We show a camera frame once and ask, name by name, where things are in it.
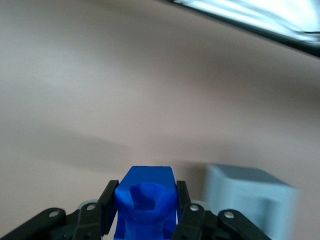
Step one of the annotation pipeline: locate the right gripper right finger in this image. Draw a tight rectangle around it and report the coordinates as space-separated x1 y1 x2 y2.
171 180 273 240

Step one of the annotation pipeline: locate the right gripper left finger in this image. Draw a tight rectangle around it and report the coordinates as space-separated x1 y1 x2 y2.
0 179 120 240

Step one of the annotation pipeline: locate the blue plastic part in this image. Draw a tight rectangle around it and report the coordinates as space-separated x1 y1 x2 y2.
113 165 181 240

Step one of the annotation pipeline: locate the gray square base block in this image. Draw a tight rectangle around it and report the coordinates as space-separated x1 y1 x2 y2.
202 163 302 240

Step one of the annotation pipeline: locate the brown table cover sheet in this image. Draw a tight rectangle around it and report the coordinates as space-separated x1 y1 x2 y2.
0 0 320 240

